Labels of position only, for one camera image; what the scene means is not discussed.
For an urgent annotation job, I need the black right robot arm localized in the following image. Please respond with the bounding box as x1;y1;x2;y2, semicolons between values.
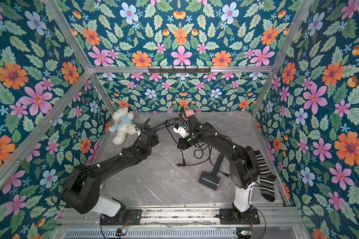
176;110;260;213

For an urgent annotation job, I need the dark grey hair dryer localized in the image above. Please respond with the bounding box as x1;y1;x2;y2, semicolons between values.
153;117;180;131
198;154;224;191

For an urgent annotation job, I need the black hook rail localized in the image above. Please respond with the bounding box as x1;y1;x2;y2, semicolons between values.
148;66;211;74

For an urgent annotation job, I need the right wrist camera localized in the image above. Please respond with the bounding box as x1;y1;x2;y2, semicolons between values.
174;123;189;138

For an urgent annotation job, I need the pink hair dryer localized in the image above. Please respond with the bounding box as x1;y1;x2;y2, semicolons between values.
185;110;194;117

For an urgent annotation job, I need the white teddy bear blue shirt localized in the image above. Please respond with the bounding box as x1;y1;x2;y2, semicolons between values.
108;108;137;145

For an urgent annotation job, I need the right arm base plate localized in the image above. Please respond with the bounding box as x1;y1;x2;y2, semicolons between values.
214;208;260;225

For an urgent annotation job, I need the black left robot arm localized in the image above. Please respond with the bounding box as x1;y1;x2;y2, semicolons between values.
60;125;159;217

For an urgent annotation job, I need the striped black white sock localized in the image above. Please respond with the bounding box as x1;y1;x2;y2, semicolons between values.
254;150;276;202

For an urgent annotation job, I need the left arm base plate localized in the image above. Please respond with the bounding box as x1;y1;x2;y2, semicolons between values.
100;209;142;226

